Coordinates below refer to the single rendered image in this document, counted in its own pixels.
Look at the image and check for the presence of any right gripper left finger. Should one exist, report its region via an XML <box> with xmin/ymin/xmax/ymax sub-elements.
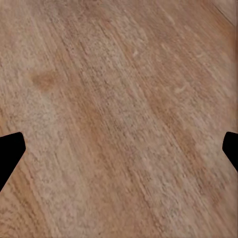
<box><xmin>0</xmin><ymin>132</ymin><xmax>26</xmax><ymax>191</ymax></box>

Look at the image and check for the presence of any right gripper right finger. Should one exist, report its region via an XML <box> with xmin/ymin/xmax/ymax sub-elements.
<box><xmin>222</xmin><ymin>132</ymin><xmax>238</xmax><ymax>172</ymax></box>

